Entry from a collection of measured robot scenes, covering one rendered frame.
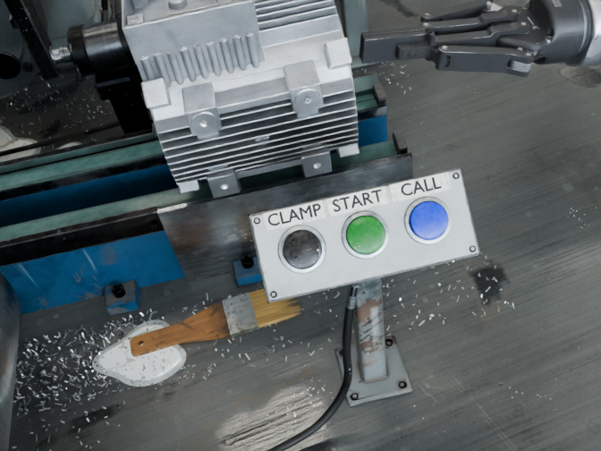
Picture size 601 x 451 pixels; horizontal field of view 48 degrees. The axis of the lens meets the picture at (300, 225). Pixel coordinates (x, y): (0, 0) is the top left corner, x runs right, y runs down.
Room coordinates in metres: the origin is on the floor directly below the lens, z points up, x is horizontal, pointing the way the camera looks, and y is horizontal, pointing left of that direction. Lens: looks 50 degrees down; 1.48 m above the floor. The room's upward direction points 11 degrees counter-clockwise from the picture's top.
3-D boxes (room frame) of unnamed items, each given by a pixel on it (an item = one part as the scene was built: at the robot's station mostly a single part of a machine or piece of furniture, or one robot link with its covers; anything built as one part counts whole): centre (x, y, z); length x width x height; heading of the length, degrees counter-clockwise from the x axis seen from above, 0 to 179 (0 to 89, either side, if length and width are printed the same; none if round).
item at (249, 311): (0.44, 0.12, 0.80); 0.21 x 0.05 x 0.01; 97
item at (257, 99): (0.59, 0.02, 1.02); 0.20 x 0.19 x 0.19; 92
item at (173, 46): (0.59, 0.06, 1.11); 0.12 x 0.11 x 0.07; 92
